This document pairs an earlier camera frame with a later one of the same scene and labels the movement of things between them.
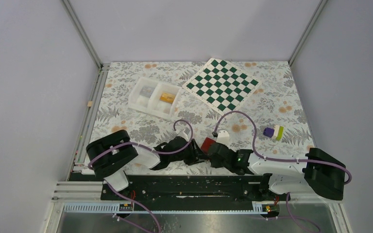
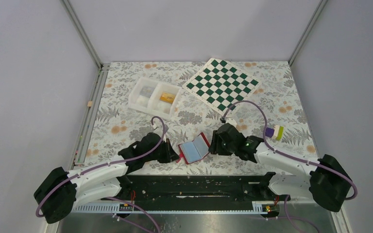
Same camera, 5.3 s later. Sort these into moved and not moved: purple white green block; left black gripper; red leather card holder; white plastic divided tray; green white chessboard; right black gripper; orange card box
Moved: right black gripper; left black gripper; red leather card holder
Not moved: white plastic divided tray; green white chessboard; purple white green block; orange card box
